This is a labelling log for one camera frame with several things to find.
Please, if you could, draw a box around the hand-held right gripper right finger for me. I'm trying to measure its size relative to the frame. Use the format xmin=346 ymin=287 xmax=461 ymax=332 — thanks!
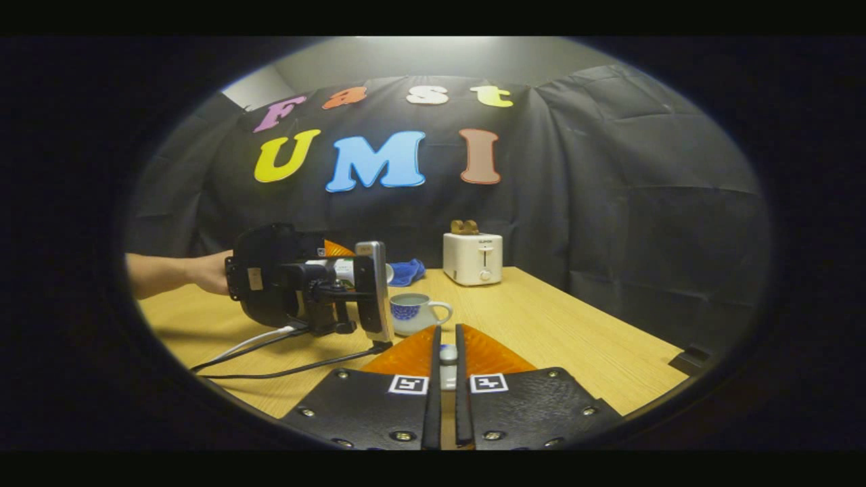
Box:
xmin=455 ymin=323 xmax=623 ymax=451

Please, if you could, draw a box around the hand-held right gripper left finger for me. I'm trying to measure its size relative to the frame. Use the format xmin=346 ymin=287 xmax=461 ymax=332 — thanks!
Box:
xmin=279 ymin=325 xmax=442 ymax=451

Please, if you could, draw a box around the white water bottle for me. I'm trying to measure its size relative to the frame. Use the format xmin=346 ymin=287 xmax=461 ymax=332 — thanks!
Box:
xmin=306 ymin=257 xmax=395 ymax=288

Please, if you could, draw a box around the white blue teacup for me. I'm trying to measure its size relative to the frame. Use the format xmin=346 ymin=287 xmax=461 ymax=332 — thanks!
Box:
xmin=390 ymin=292 xmax=453 ymax=337

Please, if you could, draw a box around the white teacup lid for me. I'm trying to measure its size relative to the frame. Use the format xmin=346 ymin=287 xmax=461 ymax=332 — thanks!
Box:
xmin=440 ymin=344 xmax=459 ymax=392

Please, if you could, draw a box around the blue towel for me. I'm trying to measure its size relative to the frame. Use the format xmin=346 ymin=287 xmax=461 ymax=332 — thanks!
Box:
xmin=387 ymin=259 xmax=426 ymax=287

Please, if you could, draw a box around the white toaster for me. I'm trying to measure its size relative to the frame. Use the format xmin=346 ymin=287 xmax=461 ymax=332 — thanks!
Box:
xmin=443 ymin=232 xmax=504 ymax=287

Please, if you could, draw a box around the black box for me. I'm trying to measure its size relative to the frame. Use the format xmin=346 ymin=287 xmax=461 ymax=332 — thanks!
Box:
xmin=668 ymin=346 xmax=712 ymax=377

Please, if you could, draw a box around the black backdrop cloth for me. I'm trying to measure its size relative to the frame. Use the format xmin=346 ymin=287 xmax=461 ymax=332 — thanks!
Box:
xmin=125 ymin=64 xmax=772 ymax=352

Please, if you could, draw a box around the white cable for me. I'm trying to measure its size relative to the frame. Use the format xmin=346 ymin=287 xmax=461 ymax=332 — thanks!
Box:
xmin=191 ymin=326 xmax=302 ymax=373

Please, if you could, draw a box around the black cable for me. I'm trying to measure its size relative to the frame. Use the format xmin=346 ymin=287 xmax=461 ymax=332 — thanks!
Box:
xmin=200 ymin=342 xmax=393 ymax=379

